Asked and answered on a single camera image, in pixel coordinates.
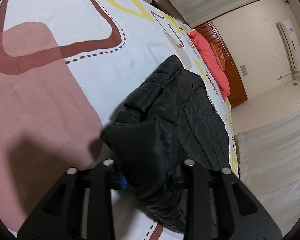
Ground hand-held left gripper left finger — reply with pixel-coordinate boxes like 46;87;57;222
17;159;127;240

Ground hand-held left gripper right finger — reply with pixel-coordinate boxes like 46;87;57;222
173;159;283;240

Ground black puffer jacket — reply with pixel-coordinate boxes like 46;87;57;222
101;54;232;233

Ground patterned white bed sheet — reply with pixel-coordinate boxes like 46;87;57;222
0;0;241;240

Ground brown wooden headboard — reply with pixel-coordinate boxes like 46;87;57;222
192;21;248;109

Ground coral red pillow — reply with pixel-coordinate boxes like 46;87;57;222
187;30;231;102

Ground orange cushion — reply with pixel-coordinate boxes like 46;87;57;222
210;42;228;72

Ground white air conditioner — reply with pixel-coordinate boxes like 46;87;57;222
276;19;300;71

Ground dark wooden nightstand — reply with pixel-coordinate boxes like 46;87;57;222
150;0;166;12

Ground air conditioner cable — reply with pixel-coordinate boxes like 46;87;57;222
277;69;300;81

